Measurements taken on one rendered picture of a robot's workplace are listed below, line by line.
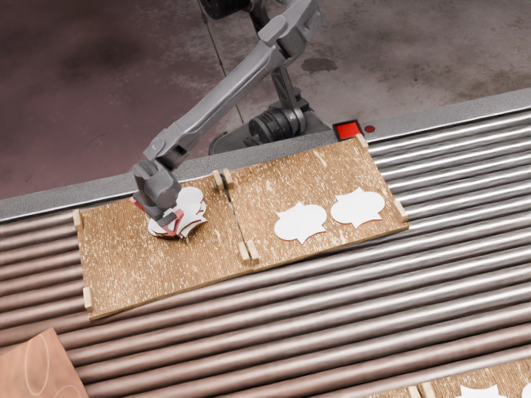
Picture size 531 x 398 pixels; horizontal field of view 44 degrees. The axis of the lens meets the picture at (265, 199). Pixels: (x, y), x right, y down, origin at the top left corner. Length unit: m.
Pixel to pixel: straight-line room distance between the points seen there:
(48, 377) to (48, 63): 2.93
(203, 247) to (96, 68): 2.47
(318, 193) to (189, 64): 2.22
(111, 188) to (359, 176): 0.70
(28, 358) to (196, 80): 2.49
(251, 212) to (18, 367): 0.68
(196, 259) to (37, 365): 0.45
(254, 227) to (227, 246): 0.09
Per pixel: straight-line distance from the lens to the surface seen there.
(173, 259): 1.68
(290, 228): 1.68
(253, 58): 1.51
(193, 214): 1.69
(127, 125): 3.55
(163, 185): 1.48
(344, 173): 1.81
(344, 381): 1.48
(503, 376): 1.50
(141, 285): 1.65
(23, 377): 1.49
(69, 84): 3.96
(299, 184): 1.79
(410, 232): 1.71
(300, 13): 1.50
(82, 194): 1.94
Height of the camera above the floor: 2.24
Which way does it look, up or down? 48 degrees down
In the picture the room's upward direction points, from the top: 8 degrees counter-clockwise
